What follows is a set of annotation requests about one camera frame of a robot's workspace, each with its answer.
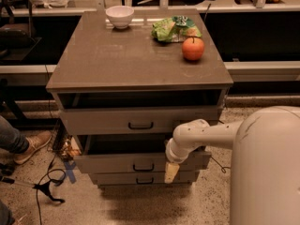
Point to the black chair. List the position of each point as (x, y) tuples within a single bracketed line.
[(17, 40)]

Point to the blue tape cross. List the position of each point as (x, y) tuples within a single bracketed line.
[(70, 166)]

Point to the black grabber tool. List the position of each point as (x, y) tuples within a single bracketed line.
[(44, 188)]

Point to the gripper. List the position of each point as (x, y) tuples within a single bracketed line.
[(172, 155)]

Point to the grey drawer cabinet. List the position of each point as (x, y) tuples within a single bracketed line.
[(106, 68)]

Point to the red apple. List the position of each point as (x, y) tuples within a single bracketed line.
[(193, 48)]

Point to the white bowl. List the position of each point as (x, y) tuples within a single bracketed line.
[(120, 16)]

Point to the green chip bag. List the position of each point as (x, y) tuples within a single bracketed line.
[(175, 29)]

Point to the jeans leg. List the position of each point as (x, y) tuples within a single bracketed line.
[(11, 138)]

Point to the tan shoe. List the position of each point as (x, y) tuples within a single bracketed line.
[(35, 143)]

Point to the grey top drawer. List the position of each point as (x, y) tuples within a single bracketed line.
[(133, 120)]

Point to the grey bottom drawer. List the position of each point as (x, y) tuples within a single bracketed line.
[(141, 178)]

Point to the grey drawer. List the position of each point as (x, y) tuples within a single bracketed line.
[(133, 120), (126, 153), (141, 178)]

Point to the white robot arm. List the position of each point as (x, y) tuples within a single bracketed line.
[(265, 167)]

